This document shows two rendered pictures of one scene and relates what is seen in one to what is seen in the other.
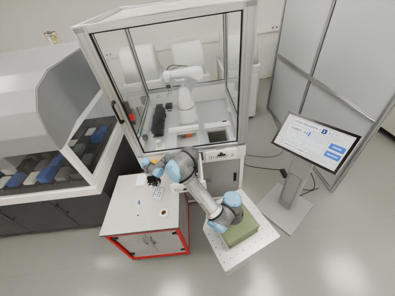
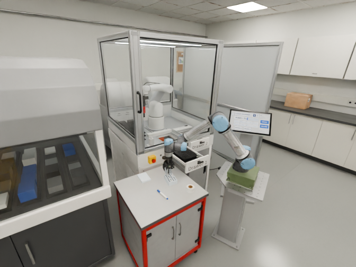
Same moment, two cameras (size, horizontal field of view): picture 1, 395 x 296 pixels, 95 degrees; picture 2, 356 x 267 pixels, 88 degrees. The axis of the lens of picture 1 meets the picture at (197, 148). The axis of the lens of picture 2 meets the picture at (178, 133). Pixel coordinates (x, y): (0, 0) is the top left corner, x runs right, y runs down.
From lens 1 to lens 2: 1.29 m
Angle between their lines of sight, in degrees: 39
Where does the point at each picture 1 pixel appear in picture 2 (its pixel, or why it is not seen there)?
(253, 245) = (262, 183)
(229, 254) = (255, 192)
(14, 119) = (68, 91)
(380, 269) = (303, 200)
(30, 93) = (84, 71)
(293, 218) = not seen: hidden behind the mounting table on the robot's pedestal
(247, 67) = (217, 76)
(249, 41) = (219, 61)
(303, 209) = not seen: hidden behind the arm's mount
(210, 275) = (225, 257)
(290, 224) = not seen: hidden behind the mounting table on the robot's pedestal
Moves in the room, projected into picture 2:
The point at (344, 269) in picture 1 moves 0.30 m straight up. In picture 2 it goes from (291, 207) to (297, 189)
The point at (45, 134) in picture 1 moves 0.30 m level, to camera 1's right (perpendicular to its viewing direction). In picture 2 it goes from (97, 109) to (140, 103)
